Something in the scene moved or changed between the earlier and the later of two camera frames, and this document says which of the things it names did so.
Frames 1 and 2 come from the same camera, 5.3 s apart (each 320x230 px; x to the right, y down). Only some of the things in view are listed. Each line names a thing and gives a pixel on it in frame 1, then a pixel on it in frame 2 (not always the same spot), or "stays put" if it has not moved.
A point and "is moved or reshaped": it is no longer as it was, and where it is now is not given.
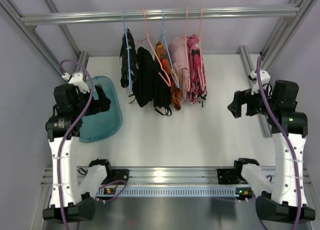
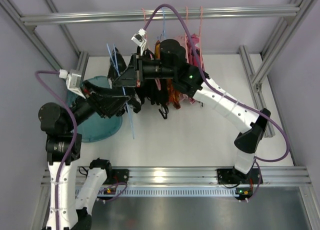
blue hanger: (127, 52) to (115, 60)
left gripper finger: (100, 93) to (114, 106)
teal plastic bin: (101, 125) stays put
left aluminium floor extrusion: (83, 59) stays put
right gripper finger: (235, 109) to (131, 82)
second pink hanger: (185, 38) stays put
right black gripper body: (244, 103) to (137, 71)
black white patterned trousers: (131, 73) to (117, 65)
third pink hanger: (200, 70) stays put
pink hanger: (147, 37) is moved or reshaped
